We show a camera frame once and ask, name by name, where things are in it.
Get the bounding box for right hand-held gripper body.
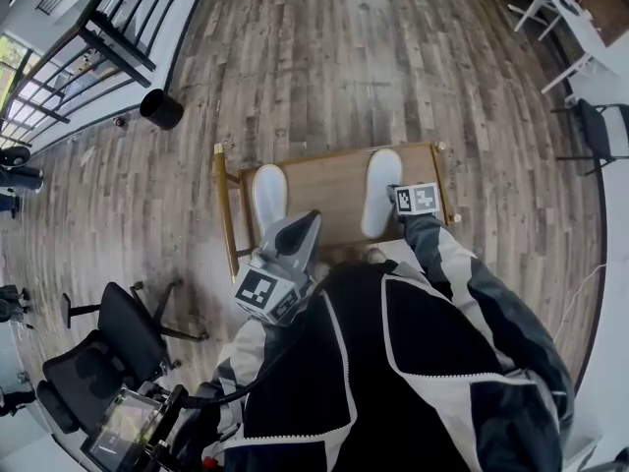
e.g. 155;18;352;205
386;182;440;215

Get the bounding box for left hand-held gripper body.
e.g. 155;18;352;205
234;249;310;325

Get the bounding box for person's left forearm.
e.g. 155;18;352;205
213;312;276;397

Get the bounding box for person's right forearm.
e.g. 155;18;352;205
397;212;497;304

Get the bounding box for wooden three-tier cart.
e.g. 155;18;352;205
212;140;462;284

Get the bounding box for black office chair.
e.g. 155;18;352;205
36;277;210;435

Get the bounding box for black round bin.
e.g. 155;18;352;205
139;88;185;132

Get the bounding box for person's black white jacket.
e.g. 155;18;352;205
171;211;576;472

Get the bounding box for black tablet screen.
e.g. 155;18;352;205
81;385;186;472

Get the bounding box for black folding chair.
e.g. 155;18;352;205
550;98;629;176

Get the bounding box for white table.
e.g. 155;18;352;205
514;0;625;107

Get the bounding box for black metal railing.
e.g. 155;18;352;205
0;0;198;149

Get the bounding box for large window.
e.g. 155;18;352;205
0;34;35;127

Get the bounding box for white cable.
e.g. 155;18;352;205
552;263;605;343

